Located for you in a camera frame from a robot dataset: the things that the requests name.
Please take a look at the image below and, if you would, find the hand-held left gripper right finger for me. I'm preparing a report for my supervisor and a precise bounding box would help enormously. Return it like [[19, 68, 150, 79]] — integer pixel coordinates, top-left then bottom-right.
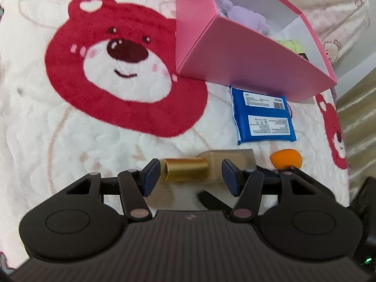
[[222, 158, 321, 222]]

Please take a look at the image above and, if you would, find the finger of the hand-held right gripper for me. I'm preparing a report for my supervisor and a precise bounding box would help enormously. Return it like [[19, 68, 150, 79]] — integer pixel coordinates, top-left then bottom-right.
[[199, 190, 233, 212]]

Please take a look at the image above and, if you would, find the purple plush toy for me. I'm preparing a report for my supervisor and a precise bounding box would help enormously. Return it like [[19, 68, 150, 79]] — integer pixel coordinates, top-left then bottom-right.
[[217, 0, 272, 36]]

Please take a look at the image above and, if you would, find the bear printed fleece blanket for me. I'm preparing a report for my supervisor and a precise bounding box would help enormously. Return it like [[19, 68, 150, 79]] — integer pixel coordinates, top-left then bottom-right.
[[0, 0, 350, 274]]

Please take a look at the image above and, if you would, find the pink cardboard box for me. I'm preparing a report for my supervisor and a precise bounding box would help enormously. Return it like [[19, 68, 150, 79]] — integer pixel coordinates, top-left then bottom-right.
[[176, 0, 338, 103]]

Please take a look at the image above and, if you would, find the green plush toy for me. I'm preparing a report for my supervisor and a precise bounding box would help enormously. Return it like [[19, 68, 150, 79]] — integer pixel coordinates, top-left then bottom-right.
[[278, 38, 304, 55]]

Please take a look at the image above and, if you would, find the frosted bottle with gold cap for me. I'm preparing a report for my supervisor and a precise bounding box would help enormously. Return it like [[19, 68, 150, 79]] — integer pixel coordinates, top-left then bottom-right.
[[160, 149, 257, 185]]

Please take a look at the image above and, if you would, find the orange makeup sponge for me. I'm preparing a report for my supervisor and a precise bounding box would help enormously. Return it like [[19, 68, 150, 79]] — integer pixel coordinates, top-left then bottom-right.
[[270, 150, 303, 170]]

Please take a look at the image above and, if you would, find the beige striped cloth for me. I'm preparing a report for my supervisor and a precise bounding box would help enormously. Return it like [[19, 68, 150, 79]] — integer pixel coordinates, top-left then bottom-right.
[[335, 73, 376, 183]]

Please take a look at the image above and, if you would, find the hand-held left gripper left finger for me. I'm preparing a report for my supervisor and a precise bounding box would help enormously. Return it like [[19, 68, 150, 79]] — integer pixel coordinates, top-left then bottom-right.
[[66, 158, 161, 222]]

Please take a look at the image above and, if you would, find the blue packet with white labels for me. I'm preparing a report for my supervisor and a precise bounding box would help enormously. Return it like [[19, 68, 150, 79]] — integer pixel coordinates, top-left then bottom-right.
[[229, 85, 297, 146]]

